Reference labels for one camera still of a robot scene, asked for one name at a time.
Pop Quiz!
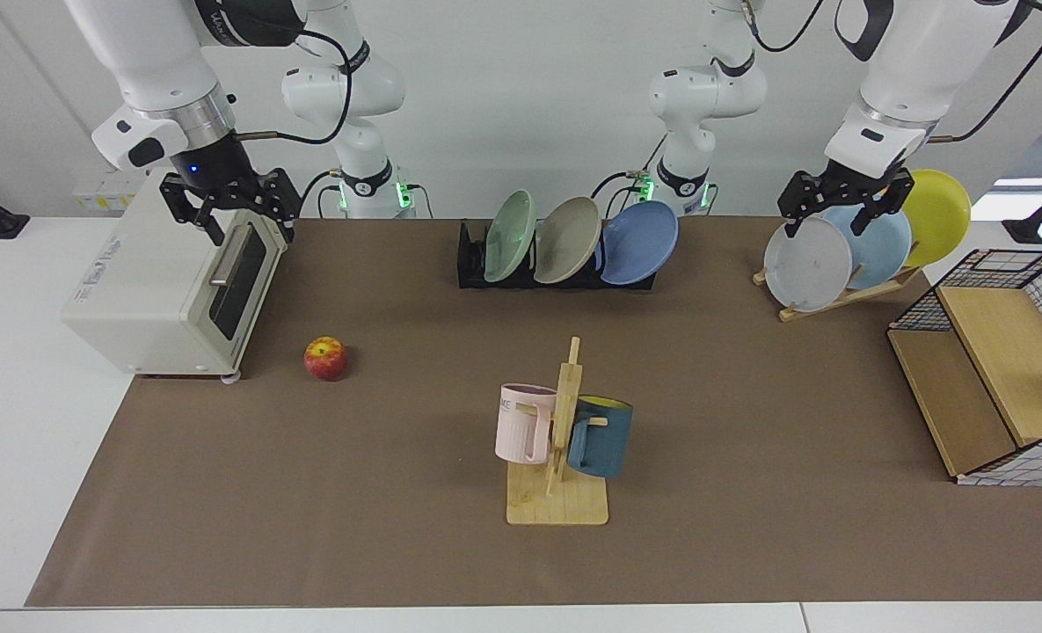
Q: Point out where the wooden cup stand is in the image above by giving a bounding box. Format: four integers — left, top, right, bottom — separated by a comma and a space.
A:
506, 337, 610, 527

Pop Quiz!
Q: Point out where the beige plate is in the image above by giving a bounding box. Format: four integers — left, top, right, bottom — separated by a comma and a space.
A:
534, 196, 603, 285

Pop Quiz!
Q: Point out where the wooden plate rack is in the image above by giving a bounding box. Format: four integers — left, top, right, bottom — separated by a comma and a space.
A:
752, 264, 923, 323

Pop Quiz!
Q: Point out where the pale green plate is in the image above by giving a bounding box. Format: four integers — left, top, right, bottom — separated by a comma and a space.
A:
484, 189, 539, 284

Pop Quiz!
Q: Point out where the pale toaster oven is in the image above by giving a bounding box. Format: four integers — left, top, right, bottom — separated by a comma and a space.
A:
62, 167, 291, 383

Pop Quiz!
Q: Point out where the red yellow apple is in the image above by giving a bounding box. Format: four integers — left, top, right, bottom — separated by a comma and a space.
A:
303, 337, 348, 382

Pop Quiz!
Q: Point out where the light blue plate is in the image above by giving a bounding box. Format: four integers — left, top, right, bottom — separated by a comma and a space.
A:
824, 204, 913, 291

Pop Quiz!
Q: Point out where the yellow plate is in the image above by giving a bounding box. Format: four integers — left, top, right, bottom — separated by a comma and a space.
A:
900, 169, 973, 268

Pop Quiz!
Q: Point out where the brown table cloth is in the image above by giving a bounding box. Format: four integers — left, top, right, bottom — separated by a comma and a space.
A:
24, 217, 1042, 608

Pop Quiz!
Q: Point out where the pink cup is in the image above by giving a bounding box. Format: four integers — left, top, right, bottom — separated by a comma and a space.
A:
495, 383, 558, 465

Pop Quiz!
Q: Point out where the dark blue cup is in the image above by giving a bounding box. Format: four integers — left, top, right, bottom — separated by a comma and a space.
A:
566, 396, 634, 479

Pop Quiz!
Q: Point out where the black dish rack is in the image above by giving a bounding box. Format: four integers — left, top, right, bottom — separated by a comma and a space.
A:
457, 220, 658, 291

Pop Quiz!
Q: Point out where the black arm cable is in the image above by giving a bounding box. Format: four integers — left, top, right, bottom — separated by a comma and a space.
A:
925, 0, 1042, 144
235, 18, 354, 146

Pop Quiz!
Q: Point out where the wire basket with wooden floor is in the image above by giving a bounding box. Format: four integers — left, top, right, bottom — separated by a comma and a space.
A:
887, 249, 1042, 487

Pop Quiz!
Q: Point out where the white power strip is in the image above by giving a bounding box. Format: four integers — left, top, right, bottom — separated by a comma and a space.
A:
72, 169, 148, 216

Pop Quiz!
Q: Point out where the grey plate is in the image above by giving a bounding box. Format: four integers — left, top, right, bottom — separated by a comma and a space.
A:
763, 216, 853, 314

